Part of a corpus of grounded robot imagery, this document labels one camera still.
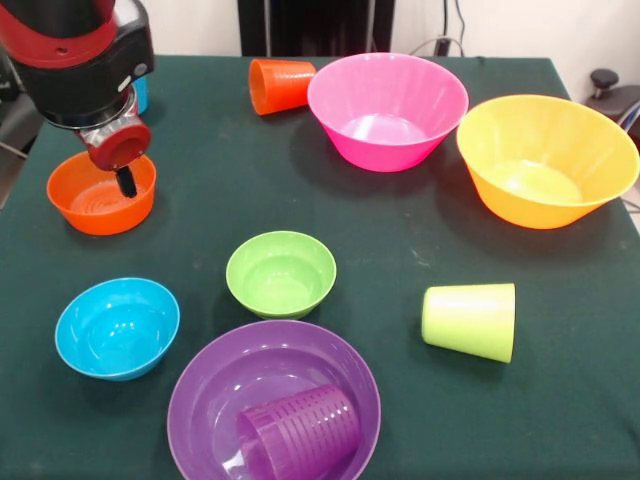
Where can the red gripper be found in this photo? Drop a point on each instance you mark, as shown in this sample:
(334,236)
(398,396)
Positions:
(107,150)

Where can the orange plastic bowl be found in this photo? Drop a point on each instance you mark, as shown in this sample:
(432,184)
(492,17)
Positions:
(102,217)

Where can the blue plastic bowl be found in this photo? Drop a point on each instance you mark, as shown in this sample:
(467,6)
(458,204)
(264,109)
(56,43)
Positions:
(115,325)

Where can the orange plastic cup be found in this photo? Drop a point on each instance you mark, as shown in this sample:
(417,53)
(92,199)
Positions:
(285,85)

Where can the green plastic bowl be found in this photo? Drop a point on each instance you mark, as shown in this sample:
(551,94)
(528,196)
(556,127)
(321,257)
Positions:
(280,295)

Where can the purple plastic bowl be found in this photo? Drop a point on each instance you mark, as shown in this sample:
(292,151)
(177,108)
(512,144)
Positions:
(210,380)

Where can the purple plastic cup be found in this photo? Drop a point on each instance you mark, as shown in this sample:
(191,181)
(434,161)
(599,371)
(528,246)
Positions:
(300,435)

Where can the lime green plastic cup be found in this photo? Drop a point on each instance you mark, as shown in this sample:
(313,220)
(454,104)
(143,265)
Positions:
(470,320)

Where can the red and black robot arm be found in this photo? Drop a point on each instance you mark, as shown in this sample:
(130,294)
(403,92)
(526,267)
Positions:
(75,75)

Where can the blue plastic cup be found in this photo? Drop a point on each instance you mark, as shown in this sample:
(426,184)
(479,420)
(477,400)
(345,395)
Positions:
(141,95)

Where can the grey chair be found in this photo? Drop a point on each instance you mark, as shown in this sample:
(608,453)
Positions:
(20,125)

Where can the pink plastic bowl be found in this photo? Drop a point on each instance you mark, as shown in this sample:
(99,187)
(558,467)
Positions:
(385,150)

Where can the black power plug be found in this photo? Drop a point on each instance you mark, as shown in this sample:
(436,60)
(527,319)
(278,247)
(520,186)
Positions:
(442,46)

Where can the yellow plastic bowl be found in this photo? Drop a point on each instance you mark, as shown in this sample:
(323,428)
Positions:
(525,210)

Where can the dark green tablecloth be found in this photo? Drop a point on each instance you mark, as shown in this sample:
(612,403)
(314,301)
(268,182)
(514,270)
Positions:
(500,425)

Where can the black chair armrest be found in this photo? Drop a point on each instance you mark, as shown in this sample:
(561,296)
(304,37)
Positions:
(605,80)

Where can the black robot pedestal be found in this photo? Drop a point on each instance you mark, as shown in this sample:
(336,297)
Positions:
(320,25)

